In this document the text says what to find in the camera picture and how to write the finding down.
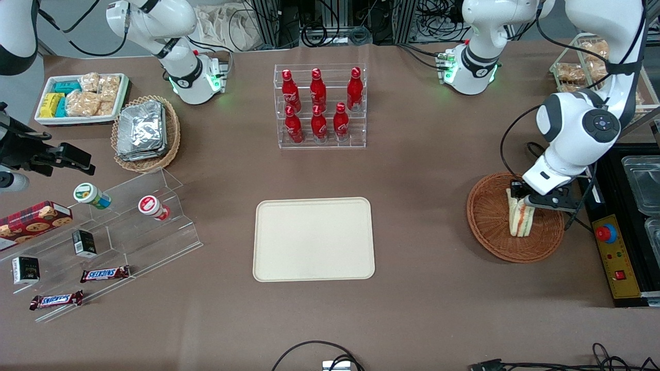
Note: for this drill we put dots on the triangle sandwich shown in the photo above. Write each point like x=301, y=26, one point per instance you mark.
x=520, y=221

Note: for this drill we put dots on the metal edged glass panel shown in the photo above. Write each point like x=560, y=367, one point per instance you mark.
x=650, y=116

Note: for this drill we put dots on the teal snack packet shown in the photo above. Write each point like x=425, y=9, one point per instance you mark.
x=67, y=87
x=61, y=109

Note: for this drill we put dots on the steel food pan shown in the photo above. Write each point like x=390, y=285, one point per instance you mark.
x=644, y=180
x=654, y=234

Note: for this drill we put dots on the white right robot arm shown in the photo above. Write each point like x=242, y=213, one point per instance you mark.
x=175, y=20

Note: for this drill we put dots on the black food warmer appliance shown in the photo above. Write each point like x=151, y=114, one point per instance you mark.
x=619, y=257

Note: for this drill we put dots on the stack of foil containers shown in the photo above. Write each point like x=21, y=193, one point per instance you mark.
x=139, y=129

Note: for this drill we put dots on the clear acrylic stepped display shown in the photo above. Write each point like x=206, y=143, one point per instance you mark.
x=154, y=242

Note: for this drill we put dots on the Snickers bar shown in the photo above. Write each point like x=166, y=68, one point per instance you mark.
x=104, y=274
x=56, y=300

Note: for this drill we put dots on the beige plastic serving tray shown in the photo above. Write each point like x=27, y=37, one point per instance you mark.
x=309, y=237

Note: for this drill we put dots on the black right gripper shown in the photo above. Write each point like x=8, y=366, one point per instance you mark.
x=20, y=149

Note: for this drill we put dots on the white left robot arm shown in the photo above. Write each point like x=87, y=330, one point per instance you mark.
x=577, y=123

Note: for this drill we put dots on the white cloth bag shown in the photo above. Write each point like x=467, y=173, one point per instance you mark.
x=227, y=26

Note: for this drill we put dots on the red cola bottle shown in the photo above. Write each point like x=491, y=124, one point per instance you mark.
x=319, y=126
x=355, y=90
x=294, y=129
x=290, y=90
x=318, y=90
x=341, y=123

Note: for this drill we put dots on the red tartan cookie box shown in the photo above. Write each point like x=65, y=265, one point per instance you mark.
x=31, y=221

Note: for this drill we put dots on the small silver device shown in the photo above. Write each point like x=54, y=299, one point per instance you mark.
x=336, y=366

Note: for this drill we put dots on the yellow snack packet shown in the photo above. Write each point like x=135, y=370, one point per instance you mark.
x=50, y=105

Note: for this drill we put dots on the clear bag of fried snacks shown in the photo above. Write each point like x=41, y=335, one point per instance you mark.
x=593, y=49
x=597, y=72
x=570, y=88
x=570, y=72

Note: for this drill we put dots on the green lid yogurt cup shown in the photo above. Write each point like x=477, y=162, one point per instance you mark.
x=90, y=195

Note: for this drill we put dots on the small black white box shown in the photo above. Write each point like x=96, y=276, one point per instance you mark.
x=26, y=270

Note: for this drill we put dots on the red lid yogurt cup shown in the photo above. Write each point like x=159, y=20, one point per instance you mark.
x=152, y=207

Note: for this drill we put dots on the white plastic snack bin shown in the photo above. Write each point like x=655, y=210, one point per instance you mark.
x=77, y=120

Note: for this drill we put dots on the clear bag of rice crackers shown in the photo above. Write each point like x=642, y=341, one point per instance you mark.
x=82, y=103
x=106, y=108
x=109, y=87
x=90, y=81

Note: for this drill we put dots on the clear acrylic bottle rack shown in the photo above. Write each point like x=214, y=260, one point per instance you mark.
x=330, y=145

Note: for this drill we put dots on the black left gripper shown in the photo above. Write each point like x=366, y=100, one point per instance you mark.
x=516, y=186

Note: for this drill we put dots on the brown round wicker basket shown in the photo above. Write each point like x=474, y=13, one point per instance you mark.
x=490, y=216

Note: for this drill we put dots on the light oval wicker basket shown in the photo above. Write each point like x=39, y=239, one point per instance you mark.
x=154, y=165

